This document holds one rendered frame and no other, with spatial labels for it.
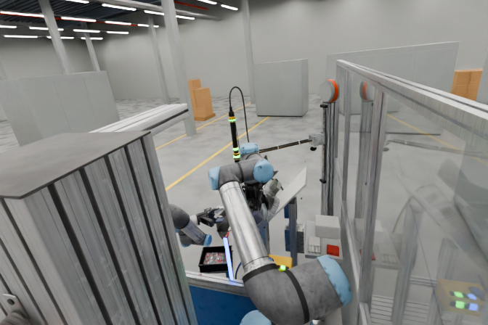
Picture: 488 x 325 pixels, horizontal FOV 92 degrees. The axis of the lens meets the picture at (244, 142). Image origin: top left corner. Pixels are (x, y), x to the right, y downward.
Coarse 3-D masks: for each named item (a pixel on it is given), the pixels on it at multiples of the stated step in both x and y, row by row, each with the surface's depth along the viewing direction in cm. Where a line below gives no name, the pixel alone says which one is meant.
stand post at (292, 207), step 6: (294, 198) 173; (288, 204) 168; (294, 204) 167; (288, 210) 170; (294, 210) 169; (294, 216) 170; (294, 222) 172; (294, 228) 174; (294, 234) 176; (294, 240) 178; (294, 246) 180; (294, 252) 182; (294, 258) 184; (294, 264) 186
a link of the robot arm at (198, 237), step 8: (176, 208) 124; (176, 216) 121; (184, 216) 125; (176, 224) 122; (184, 224) 125; (192, 224) 134; (184, 232) 133; (192, 232) 135; (200, 232) 143; (192, 240) 151; (200, 240) 145; (208, 240) 149
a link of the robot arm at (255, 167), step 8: (248, 160) 82; (256, 160) 82; (264, 160) 81; (248, 168) 80; (256, 168) 79; (264, 168) 79; (272, 168) 80; (248, 176) 80; (256, 176) 79; (264, 176) 80
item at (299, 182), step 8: (304, 168) 173; (296, 176) 178; (304, 176) 161; (296, 184) 164; (304, 184) 150; (288, 192) 168; (296, 192) 153; (280, 200) 173; (288, 200) 157; (280, 208) 161
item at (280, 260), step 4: (272, 256) 135; (276, 256) 135; (280, 256) 134; (272, 260) 132; (276, 260) 132; (280, 260) 131; (284, 260) 131; (288, 260) 131; (292, 260) 132; (280, 264) 129; (284, 264) 129; (288, 264) 129; (292, 264) 132; (280, 268) 126
